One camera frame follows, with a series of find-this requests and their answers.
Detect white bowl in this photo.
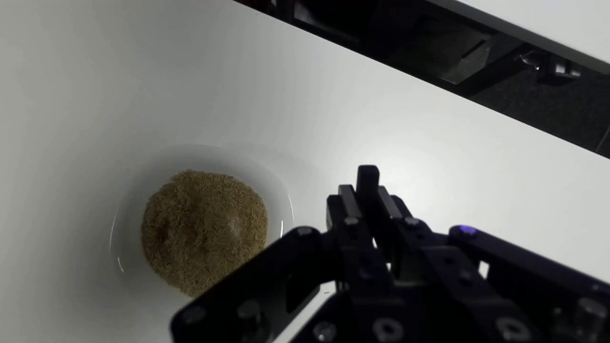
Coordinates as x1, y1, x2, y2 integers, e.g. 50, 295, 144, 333
108, 143, 296, 303

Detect brown grain contents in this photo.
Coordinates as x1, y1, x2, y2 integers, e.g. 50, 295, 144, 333
140, 167, 272, 299

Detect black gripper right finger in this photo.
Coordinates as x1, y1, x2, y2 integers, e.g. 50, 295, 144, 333
378, 186, 610, 343

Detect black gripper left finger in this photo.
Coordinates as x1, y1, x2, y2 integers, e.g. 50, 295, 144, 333
171, 183, 397, 343

